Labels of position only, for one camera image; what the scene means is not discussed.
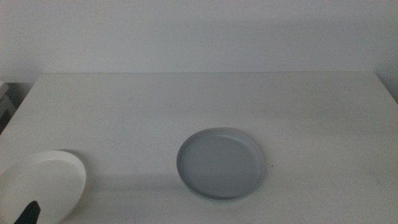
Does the grey shallow bowl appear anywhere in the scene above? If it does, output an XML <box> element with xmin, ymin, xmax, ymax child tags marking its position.
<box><xmin>176</xmin><ymin>127</ymin><xmax>266</xmax><ymax>202</ymax></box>

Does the pale green shallow bowl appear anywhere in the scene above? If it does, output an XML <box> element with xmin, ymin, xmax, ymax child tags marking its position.
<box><xmin>177</xmin><ymin>169</ymin><xmax>266</xmax><ymax>203</ymax></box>

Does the white shallow bowl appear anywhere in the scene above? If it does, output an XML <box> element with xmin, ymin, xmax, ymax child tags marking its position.
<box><xmin>0</xmin><ymin>150</ymin><xmax>87</xmax><ymax>224</ymax></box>

